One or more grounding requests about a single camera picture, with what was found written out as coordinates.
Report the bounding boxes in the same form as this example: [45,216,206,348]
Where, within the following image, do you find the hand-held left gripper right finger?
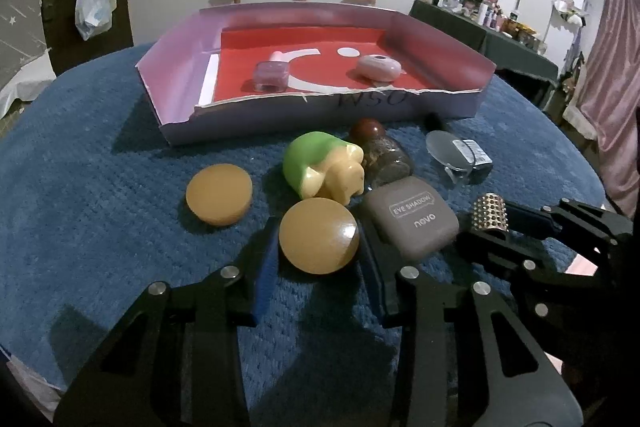
[357,227,586,427]

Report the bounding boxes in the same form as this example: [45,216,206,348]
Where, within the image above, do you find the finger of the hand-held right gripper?
[506,197,637,259]
[456,231,603,323]

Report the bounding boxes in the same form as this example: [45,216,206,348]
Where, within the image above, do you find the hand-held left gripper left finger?
[52,217,281,427]

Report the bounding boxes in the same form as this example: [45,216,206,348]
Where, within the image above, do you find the gold studded cylinder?
[470,193,510,238]

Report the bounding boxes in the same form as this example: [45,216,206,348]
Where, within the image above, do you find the glossy orange round disc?
[278,198,360,275]

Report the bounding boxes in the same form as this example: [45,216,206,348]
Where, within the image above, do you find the grey eye shadow case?
[361,177,460,260]

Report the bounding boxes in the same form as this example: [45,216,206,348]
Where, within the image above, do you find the matte orange round disc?
[186,164,253,226]

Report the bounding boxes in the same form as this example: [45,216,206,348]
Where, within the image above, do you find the green and yellow squishy toy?
[282,132,366,208]

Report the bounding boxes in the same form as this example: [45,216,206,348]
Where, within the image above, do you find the pink and red cardboard box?
[135,1,497,146]

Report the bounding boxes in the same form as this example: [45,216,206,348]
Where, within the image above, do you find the clear round plastic piece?
[426,131,482,188]

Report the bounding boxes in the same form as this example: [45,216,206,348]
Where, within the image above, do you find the glass jar with brown cap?
[348,118,416,190]

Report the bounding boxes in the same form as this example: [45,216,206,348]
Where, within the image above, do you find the pink curtain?
[575,0,640,218]

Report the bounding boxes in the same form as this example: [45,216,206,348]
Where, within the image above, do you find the purple nail polish bottle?
[252,51,291,94]

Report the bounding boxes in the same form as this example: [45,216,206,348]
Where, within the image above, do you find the table with dark cloth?
[409,0,560,82]

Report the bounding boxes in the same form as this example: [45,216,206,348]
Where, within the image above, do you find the pink rounded compact device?
[356,54,405,82]

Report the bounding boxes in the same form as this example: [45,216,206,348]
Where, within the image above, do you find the group of bottles and jars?
[432,0,546,52]

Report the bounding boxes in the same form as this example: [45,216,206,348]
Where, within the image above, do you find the white paper sheet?
[0,49,57,108]

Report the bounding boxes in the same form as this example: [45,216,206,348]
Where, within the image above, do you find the clear plastic bag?
[75,0,113,42]

